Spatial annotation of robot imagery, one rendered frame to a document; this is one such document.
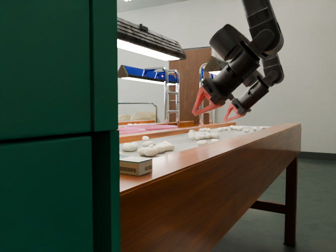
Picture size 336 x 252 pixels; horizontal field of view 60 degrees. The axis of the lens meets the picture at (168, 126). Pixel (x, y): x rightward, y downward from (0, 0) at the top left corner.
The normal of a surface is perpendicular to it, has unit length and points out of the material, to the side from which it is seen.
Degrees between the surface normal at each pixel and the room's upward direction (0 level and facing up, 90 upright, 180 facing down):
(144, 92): 90
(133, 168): 90
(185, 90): 90
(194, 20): 90
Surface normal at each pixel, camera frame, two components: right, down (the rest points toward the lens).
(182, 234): 0.86, 0.03
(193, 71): -0.44, 0.05
